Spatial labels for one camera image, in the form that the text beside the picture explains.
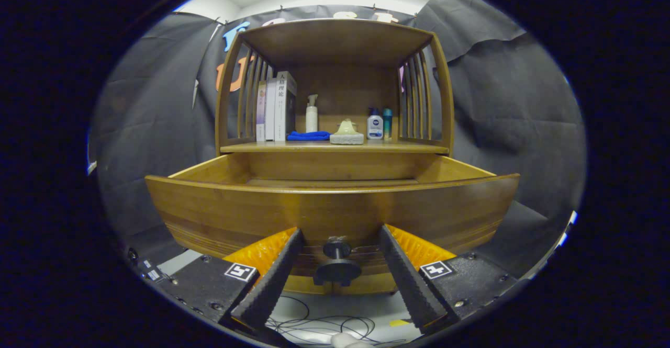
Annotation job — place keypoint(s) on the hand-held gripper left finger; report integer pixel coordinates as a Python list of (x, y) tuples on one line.
[(272, 280)]

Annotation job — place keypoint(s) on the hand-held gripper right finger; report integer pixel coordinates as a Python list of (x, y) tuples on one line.
[(408, 280)]

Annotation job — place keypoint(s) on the wooden drawer with black knob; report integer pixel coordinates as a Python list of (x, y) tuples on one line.
[(235, 212)]

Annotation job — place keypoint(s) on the pale green ceramic dish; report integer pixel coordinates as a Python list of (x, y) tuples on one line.
[(346, 139)]

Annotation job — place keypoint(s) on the wooden countertop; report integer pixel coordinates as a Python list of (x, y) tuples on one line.
[(392, 145)]

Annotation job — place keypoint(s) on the wooden cabinet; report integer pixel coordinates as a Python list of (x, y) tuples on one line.
[(335, 39)]

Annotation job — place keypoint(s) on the yellow floor tape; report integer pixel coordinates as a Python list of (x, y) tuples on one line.
[(400, 323)]

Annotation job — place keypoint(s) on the blue folded cloth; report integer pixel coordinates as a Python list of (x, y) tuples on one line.
[(308, 136)]

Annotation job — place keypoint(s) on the white bottle with navy cap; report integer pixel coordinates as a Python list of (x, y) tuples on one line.
[(375, 127)]

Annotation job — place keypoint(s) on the teal slim bottle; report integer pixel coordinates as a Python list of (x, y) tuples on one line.
[(387, 124)]

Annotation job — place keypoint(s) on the white pump bottle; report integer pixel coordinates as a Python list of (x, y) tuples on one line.
[(311, 120)]

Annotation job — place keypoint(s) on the lilac spine book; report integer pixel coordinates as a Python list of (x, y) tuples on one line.
[(260, 112)]

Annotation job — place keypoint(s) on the white spine book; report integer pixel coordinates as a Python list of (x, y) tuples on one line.
[(270, 110)]

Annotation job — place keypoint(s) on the grey book with portrait cover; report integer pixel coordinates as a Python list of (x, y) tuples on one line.
[(286, 107)]

